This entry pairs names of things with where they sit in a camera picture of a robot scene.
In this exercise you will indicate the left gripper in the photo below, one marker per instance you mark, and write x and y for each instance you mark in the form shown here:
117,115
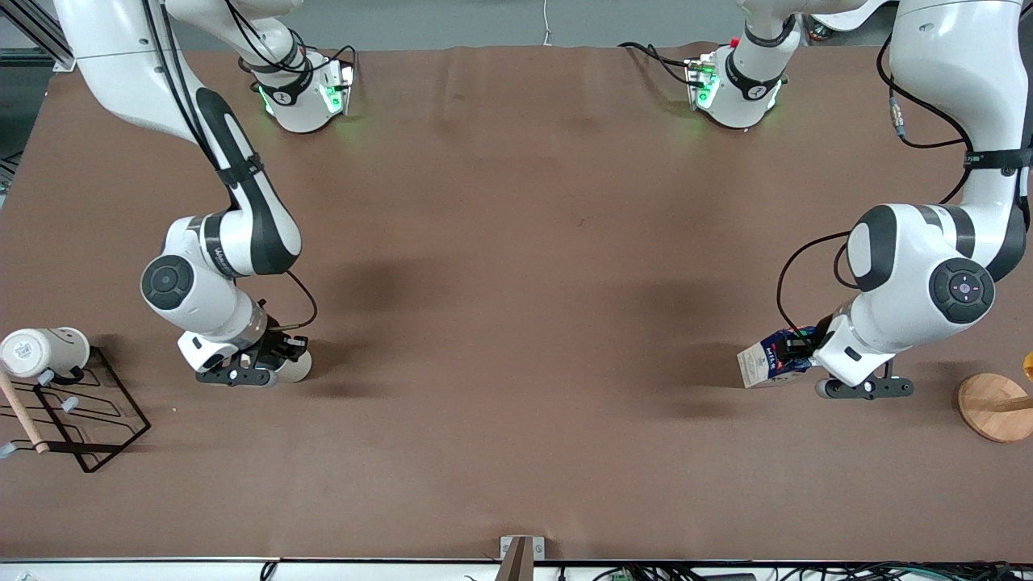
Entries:
804,345

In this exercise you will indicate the brown table cover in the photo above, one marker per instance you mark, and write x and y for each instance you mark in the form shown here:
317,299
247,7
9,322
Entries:
516,444

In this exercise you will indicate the round wooden stand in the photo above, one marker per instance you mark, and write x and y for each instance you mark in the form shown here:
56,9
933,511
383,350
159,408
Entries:
989,415

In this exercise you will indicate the white table edge rail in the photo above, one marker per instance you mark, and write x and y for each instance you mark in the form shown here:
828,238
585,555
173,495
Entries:
161,571

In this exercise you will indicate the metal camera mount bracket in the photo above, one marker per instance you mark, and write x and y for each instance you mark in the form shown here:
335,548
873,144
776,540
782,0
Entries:
520,561

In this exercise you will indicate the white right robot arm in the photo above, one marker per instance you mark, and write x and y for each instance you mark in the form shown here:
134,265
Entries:
242,234

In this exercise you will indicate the grey cup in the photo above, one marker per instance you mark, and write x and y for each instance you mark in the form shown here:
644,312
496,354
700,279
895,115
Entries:
297,369

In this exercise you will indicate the aluminium frame profile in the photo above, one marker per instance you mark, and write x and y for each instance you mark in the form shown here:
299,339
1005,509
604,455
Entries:
32,48

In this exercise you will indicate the silver base connector plate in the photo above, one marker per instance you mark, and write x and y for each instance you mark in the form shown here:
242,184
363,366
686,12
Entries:
698,77
343,85

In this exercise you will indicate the blue white milk carton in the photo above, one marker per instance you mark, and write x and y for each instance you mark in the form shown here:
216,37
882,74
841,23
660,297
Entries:
759,367

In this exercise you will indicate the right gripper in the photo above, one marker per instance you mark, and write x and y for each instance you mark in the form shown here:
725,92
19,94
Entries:
273,347

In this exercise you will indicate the yellow object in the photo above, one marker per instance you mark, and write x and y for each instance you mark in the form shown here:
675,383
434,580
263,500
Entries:
1030,367

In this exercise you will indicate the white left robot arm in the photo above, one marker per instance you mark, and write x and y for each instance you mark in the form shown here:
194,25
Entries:
912,266

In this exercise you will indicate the white mug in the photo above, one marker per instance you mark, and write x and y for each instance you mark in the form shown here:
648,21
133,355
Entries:
56,347

